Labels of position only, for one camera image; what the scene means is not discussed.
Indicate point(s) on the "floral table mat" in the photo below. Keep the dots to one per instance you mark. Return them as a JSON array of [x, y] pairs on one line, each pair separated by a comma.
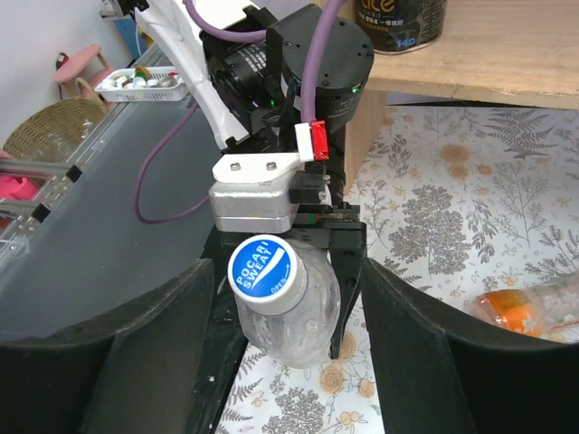
[[457, 202]]

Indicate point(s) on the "clear bottle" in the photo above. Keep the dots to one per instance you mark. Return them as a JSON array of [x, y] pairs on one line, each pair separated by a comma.
[[301, 337]]

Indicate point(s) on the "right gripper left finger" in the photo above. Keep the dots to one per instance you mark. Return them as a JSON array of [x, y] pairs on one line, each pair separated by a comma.
[[130, 370]]

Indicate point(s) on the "pink stool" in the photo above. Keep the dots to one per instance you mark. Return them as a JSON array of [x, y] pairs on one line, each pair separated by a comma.
[[68, 68]]

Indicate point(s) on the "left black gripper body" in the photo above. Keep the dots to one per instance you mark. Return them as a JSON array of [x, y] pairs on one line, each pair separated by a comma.
[[310, 196]]

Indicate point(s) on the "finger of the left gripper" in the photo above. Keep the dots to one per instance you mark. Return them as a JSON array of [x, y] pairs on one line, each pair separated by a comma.
[[347, 252], [224, 345]]

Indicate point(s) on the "aluminium frame rail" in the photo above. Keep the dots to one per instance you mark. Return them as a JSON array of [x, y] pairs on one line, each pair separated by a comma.
[[26, 217]]

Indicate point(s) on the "orange soda bottle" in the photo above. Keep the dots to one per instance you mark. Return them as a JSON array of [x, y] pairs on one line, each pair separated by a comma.
[[548, 310]]

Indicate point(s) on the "blue white bottle cap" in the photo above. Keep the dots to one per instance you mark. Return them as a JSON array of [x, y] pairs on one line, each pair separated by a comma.
[[267, 275]]

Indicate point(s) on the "woven wicker basket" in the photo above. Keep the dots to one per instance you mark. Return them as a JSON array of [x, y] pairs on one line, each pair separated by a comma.
[[54, 133]]

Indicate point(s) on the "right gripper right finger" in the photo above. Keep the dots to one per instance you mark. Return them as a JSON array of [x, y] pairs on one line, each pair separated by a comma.
[[439, 370]]

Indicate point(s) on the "dark jar under shelf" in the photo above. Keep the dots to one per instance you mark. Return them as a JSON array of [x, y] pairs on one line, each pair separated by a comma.
[[398, 26]]

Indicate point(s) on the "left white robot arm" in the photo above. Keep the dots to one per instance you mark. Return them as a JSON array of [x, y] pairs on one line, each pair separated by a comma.
[[255, 77]]

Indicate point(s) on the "wooden shelf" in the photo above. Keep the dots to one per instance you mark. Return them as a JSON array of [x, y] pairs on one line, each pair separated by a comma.
[[508, 52]]

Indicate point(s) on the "white plastic tray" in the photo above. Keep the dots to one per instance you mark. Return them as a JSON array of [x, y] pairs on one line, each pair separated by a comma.
[[142, 84]]

